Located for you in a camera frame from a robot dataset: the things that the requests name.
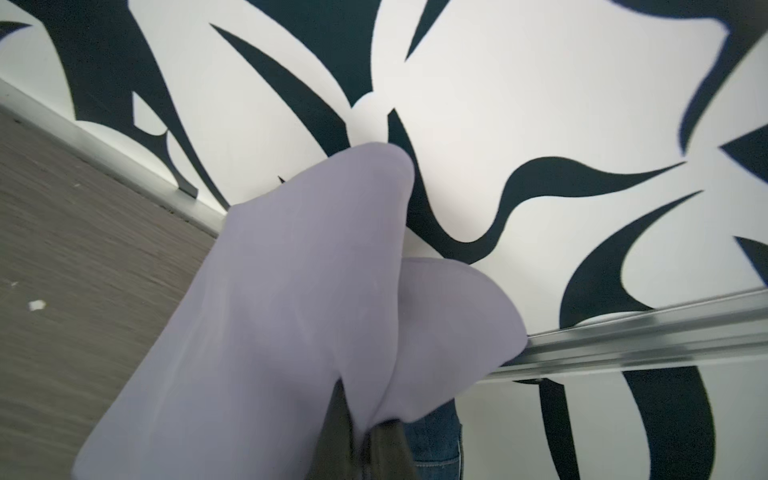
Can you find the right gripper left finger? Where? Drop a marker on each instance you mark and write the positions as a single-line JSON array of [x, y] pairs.
[[334, 454]]

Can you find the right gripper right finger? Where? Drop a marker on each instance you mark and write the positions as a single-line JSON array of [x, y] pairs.
[[386, 455]]

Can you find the lavender grey skirt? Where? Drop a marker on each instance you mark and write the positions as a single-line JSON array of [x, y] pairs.
[[306, 288]]

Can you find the aluminium frame crossbar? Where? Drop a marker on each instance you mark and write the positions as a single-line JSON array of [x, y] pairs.
[[726, 327]]

